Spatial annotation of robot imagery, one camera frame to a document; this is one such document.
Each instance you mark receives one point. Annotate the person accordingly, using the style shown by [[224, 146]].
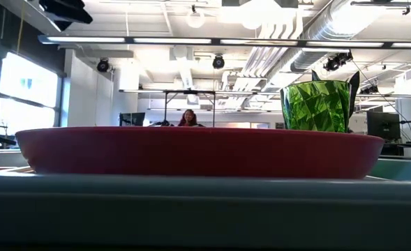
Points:
[[189, 118]]

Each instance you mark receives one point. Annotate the black ceiling rail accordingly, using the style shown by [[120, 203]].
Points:
[[379, 3]]

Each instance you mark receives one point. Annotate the blue-grey plastic tray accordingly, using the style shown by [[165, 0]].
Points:
[[205, 209]]

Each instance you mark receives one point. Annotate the green faceted plastic cup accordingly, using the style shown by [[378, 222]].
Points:
[[315, 108]]

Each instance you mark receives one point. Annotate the large bright window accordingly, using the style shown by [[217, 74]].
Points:
[[27, 101]]

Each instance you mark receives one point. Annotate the long ceiling light bar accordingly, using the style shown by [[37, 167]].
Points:
[[86, 39]]

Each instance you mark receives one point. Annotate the black track light cluster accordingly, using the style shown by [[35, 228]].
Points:
[[336, 62]]

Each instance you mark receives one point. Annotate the white globe lamp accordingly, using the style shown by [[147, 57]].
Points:
[[195, 19]]

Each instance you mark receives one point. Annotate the black ceiling spotlight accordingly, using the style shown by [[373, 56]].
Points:
[[103, 65], [218, 62]]

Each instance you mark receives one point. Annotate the silver ventilation duct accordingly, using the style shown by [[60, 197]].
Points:
[[330, 21]]

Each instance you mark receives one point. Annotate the red plastic plate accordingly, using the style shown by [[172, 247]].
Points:
[[198, 153]]

